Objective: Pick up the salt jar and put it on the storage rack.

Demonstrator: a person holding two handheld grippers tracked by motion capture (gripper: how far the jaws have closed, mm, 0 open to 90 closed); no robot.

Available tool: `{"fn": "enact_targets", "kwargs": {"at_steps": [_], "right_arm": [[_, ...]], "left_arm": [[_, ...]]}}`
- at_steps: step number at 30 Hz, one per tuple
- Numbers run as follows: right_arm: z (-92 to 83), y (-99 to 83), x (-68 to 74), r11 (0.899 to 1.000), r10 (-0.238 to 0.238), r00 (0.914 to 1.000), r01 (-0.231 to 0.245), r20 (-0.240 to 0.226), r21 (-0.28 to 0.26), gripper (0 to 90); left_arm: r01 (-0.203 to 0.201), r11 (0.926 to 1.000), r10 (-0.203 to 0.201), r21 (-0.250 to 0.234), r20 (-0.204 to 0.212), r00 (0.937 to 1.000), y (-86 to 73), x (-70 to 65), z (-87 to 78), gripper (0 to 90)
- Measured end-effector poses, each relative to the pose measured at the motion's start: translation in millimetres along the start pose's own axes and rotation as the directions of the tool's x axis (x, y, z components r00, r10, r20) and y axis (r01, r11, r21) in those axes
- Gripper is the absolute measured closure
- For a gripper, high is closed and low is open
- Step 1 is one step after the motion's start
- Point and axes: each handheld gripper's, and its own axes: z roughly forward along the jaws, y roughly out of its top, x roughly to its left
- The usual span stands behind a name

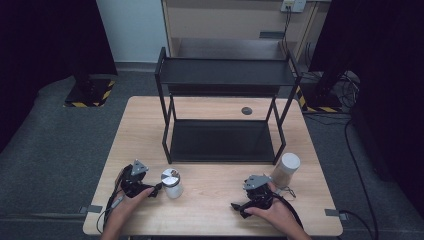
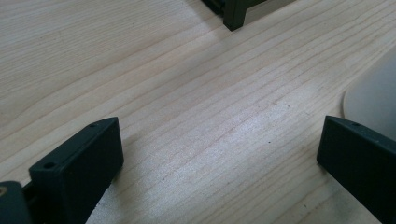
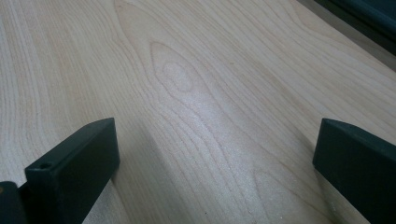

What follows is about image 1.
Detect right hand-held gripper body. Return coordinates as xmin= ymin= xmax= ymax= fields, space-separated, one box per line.
xmin=242 ymin=173 xmax=275 ymax=211

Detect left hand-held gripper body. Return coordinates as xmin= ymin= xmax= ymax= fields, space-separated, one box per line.
xmin=120 ymin=159 xmax=154 ymax=198

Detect glass jar with silver lid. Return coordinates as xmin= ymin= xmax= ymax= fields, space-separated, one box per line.
xmin=160 ymin=168 xmax=185 ymax=200

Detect beige jar with white lid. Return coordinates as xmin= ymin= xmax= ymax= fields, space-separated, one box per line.
xmin=270 ymin=152 xmax=302 ymax=190

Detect black two-tier metal rack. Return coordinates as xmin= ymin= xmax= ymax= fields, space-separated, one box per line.
xmin=154 ymin=46 xmax=303 ymax=166

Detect person's left hand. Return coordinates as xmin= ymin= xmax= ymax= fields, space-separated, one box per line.
xmin=107 ymin=187 xmax=156 ymax=229

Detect person's right hand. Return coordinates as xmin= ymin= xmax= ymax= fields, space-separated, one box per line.
xmin=244 ymin=181 xmax=302 ymax=236

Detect black stand base hazard stripes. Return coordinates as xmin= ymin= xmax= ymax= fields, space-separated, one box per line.
xmin=295 ymin=81 xmax=344 ymax=114
xmin=63 ymin=77 xmax=117 ymax=109

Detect grey metal plate on cabinet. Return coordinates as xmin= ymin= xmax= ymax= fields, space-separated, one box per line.
xmin=259 ymin=30 xmax=286 ymax=40

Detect black curtain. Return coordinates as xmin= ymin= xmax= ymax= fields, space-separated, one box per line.
xmin=0 ymin=0 xmax=119 ymax=153
xmin=308 ymin=0 xmax=424 ymax=218

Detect light wooden cabinet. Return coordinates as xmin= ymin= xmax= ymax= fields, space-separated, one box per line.
xmin=161 ymin=0 xmax=332 ymax=65

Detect left hand-held gripper cable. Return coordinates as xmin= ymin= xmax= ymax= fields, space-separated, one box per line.
xmin=96 ymin=166 xmax=132 ymax=235

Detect hand-held gripper cable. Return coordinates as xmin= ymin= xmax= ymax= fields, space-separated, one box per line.
xmin=271 ymin=192 xmax=305 ymax=231
xmin=96 ymin=166 xmax=132 ymax=235

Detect thin wire loop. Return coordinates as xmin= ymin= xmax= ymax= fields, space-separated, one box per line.
xmin=275 ymin=186 xmax=298 ymax=202

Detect right hand-held gripper cable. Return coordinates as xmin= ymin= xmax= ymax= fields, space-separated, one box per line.
xmin=271 ymin=192 xmax=305 ymax=231

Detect grey table edge bracket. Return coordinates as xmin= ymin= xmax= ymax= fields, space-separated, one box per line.
xmin=324 ymin=208 xmax=348 ymax=221
xmin=79 ymin=204 xmax=104 ymax=215

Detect long black floor cable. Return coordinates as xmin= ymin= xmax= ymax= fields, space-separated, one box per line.
xmin=344 ymin=118 xmax=380 ymax=240

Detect black cable at table bracket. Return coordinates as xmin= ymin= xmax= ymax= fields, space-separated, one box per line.
xmin=339 ymin=209 xmax=377 ymax=240

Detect tangle of floor cables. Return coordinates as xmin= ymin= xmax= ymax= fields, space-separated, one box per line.
xmin=301 ymin=41 xmax=362 ymax=116

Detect black cable from wall outlet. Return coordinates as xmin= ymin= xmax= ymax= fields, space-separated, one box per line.
xmin=281 ymin=5 xmax=293 ymax=56

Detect white wall power outlet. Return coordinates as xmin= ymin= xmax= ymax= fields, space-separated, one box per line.
xmin=280 ymin=0 xmax=307 ymax=14

